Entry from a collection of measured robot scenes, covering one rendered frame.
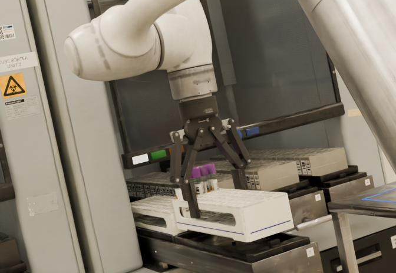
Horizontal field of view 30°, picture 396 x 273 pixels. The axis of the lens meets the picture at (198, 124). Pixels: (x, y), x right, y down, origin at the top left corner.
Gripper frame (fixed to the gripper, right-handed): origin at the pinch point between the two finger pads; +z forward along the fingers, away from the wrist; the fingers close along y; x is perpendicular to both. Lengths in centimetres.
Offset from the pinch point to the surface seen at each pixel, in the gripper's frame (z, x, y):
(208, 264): 10.5, -4.7, -6.9
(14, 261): 5.1, 26.0, -35.9
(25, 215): -3.4, 27.4, -31.3
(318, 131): -4, 39, 53
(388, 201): 6.9, -16.2, 28.0
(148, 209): 2.2, 26.1, -4.7
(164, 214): 2.8, 16.2, -5.1
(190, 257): 10.0, 3.1, -6.8
